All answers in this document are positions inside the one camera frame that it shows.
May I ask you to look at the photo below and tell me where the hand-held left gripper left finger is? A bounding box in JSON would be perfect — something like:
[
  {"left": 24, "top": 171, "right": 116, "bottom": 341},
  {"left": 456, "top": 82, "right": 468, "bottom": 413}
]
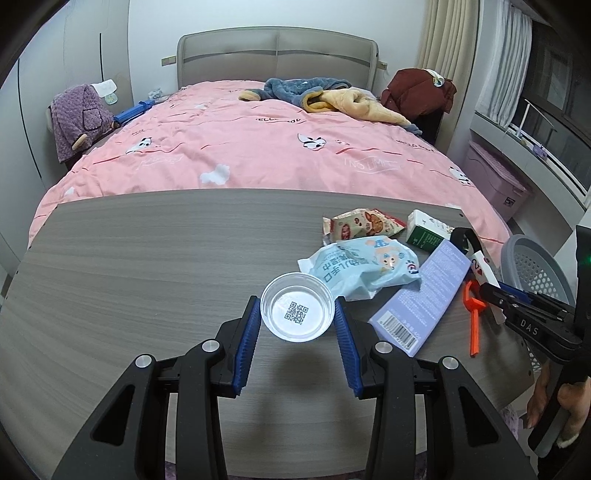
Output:
[{"left": 51, "top": 295, "right": 262, "bottom": 480}]

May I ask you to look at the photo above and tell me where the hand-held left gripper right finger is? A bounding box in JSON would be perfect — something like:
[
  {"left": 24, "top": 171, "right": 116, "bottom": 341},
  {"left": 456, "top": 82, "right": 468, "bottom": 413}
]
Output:
[{"left": 333, "top": 296, "right": 539, "bottom": 480}]

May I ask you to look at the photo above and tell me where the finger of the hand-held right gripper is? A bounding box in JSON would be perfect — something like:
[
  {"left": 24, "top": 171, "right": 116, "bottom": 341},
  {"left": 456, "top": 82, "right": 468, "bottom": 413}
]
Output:
[
  {"left": 479, "top": 281, "right": 546, "bottom": 320},
  {"left": 449, "top": 227, "right": 483, "bottom": 259}
]

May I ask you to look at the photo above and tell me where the white playing card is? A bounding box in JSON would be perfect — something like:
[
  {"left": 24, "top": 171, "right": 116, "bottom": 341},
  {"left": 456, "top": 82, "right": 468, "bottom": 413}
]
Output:
[{"left": 468, "top": 251, "right": 504, "bottom": 324}]

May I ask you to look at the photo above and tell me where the white and green carton box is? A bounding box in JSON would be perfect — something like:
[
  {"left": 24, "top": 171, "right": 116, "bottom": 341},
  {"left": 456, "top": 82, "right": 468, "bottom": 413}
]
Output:
[{"left": 405, "top": 209, "right": 455, "bottom": 252}]

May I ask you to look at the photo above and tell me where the orange plastic tool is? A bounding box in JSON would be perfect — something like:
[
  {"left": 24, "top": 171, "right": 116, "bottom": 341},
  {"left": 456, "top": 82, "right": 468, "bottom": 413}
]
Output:
[{"left": 463, "top": 279, "right": 488, "bottom": 357}]

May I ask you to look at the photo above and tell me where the grey perforated plastic basket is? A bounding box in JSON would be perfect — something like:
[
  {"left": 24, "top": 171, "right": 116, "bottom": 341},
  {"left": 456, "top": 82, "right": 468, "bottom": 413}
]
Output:
[{"left": 501, "top": 234, "right": 578, "bottom": 374}]

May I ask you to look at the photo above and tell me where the clear plastic bowl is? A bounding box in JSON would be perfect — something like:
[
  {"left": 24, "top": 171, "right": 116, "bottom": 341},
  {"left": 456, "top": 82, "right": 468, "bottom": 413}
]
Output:
[{"left": 260, "top": 272, "right": 336, "bottom": 343}]

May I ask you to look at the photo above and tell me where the lavender box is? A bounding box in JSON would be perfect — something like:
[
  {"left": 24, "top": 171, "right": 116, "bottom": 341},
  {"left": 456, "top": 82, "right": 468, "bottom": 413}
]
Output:
[{"left": 369, "top": 240, "right": 476, "bottom": 357}]

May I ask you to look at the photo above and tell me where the light blue wipes packet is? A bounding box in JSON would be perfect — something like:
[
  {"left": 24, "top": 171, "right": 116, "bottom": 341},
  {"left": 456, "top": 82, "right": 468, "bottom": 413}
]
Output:
[{"left": 297, "top": 236, "right": 423, "bottom": 302}]

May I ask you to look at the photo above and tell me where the red and cream snack packet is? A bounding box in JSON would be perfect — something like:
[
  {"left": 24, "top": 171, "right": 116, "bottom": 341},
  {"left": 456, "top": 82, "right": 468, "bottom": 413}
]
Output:
[{"left": 322, "top": 209, "right": 407, "bottom": 245}]

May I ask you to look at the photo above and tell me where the person's right hand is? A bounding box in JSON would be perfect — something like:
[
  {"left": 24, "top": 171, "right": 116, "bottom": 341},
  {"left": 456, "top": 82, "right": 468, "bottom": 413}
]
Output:
[{"left": 526, "top": 361, "right": 591, "bottom": 448}]

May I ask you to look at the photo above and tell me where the pink storage box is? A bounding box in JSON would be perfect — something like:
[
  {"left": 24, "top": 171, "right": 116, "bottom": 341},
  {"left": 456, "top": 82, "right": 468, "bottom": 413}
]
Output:
[{"left": 464, "top": 141, "right": 532, "bottom": 222}]

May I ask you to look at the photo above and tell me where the dark chair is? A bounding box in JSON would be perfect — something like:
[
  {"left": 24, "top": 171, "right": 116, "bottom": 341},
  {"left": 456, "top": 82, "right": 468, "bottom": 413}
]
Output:
[{"left": 411, "top": 111, "right": 445, "bottom": 145}]

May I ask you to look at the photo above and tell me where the maroon jacket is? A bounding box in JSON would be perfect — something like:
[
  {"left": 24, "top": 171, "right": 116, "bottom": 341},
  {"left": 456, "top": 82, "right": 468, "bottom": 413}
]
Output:
[{"left": 381, "top": 68, "right": 458, "bottom": 116}]

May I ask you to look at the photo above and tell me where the yellow fleece garment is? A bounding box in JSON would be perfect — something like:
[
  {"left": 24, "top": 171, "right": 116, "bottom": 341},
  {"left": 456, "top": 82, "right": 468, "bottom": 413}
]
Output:
[{"left": 302, "top": 89, "right": 411, "bottom": 127}]

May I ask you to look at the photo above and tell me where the white sheer curtain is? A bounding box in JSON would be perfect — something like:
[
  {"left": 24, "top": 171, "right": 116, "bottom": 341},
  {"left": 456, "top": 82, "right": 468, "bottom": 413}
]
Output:
[{"left": 475, "top": 0, "right": 534, "bottom": 127}]

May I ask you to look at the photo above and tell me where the window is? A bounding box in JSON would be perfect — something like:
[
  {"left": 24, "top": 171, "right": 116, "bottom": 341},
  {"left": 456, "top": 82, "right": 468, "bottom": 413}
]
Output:
[{"left": 522, "top": 18, "right": 591, "bottom": 139}]

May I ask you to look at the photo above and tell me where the pink printed blanket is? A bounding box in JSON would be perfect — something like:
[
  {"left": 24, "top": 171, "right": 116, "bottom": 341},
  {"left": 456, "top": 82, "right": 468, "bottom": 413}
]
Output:
[{"left": 28, "top": 79, "right": 511, "bottom": 259}]

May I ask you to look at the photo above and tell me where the beige curtain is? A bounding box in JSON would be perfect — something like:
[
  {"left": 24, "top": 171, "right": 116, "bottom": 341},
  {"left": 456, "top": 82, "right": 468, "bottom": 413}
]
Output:
[{"left": 416, "top": 0, "right": 478, "bottom": 77}]

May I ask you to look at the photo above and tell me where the blue fleece pajama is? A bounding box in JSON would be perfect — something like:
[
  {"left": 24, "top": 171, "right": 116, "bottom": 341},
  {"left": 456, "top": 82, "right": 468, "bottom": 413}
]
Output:
[{"left": 239, "top": 76, "right": 354, "bottom": 112}]

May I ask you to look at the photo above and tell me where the grey padded headboard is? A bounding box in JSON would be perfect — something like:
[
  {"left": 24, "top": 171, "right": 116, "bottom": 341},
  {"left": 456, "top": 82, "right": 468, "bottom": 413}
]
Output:
[{"left": 177, "top": 27, "right": 380, "bottom": 90}]

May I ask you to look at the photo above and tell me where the blue plastic toy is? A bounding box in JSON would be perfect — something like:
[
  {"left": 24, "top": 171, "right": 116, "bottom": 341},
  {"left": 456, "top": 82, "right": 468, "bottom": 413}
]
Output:
[{"left": 112, "top": 99, "right": 155, "bottom": 126}]

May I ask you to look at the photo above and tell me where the purple fleece garment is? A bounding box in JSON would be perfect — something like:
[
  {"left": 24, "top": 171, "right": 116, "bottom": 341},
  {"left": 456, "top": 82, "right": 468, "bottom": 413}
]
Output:
[{"left": 50, "top": 84, "right": 116, "bottom": 162}]

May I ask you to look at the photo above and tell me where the white wardrobe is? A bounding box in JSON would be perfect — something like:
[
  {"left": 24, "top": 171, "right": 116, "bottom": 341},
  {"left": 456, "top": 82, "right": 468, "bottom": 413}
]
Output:
[{"left": 0, "top": 60, "right": 51, "bottom": 278}]

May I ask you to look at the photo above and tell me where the white wire stand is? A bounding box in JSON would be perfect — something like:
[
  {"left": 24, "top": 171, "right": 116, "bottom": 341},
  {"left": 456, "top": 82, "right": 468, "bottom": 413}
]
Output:
[{"left": 512, "top": 99, "right": 555, "bottom": 139}]

